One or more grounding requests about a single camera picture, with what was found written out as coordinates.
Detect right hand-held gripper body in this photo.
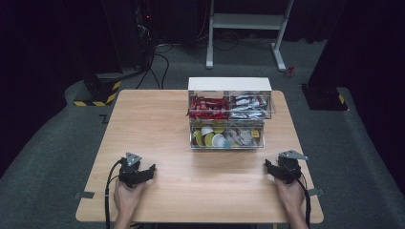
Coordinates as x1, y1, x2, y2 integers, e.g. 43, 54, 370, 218
278, 150, 309, 185

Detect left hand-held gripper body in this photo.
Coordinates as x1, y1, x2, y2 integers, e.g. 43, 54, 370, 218
117, 152, 143, 189

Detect clear drawer with sachets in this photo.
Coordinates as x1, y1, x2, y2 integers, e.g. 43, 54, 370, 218
187, 91, 277, 121

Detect person's right hand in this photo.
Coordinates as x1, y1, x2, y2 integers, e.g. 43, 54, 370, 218
275, 178, 306, 212

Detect person's left hand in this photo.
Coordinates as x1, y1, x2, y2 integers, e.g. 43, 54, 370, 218
114, 179, 147, 219

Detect clear drawer with capsules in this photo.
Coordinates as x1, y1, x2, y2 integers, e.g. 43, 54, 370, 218
189, 119, 266, 150

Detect grey crumpled packets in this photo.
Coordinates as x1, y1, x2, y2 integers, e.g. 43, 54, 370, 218
226, 129, 254, 147

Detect pile of silver sachets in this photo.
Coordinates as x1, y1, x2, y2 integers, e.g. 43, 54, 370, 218
229, 94, 269, 120

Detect black base with yellow mark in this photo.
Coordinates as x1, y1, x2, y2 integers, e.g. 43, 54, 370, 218
300, 83, 349, 112

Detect pile of red sachets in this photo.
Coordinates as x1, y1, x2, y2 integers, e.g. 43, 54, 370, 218
186, 94, 231, 120

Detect black base with hazard stripes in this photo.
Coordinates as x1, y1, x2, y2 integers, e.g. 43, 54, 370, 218
74, 73, 123, 108

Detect white-topped clear drawer cabinet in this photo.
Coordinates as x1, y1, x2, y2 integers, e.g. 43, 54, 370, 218
187, 76, 273, 96

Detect black equipment rack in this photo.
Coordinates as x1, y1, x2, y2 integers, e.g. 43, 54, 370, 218
132, 0, 157, 70

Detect white metal stand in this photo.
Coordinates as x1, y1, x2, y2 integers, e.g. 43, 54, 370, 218
205, 0, 295, 72

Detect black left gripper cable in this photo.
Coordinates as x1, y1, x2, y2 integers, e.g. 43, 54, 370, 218
104, 158, 124, 229

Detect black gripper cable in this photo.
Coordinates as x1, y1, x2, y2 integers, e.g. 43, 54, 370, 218
297, 177, 312, 228
104, 158, 124, 229

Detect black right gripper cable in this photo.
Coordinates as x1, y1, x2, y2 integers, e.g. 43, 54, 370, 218
297, 177, 312, 228

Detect black floor cables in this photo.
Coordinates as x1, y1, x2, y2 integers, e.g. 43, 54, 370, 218
135, 42, 175, 91

